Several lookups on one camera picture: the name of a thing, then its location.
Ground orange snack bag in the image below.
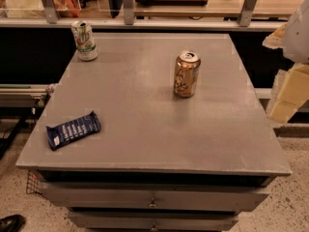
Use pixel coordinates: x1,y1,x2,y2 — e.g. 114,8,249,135
53,0,80,17

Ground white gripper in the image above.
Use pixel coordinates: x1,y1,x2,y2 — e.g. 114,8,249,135
262,0,309,124

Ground metal shelf rail frame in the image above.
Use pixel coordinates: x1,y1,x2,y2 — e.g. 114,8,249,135
0,0,309,33

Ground gold soda can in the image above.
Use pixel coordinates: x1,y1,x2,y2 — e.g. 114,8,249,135
174,50,201,98

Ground black shoe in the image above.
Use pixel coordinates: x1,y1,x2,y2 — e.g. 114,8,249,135
0,215,26,232

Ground blue rxbar blueberry wrapper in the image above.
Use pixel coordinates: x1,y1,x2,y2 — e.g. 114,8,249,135
46,111,101,151

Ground grey drawer cabinet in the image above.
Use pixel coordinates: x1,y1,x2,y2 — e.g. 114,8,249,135
16,33,291,232

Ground wire mesh basket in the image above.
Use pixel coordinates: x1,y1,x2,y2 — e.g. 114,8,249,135
26,171,42,195

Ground white green soda can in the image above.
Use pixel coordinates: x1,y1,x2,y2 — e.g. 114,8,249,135
71,20,98,61

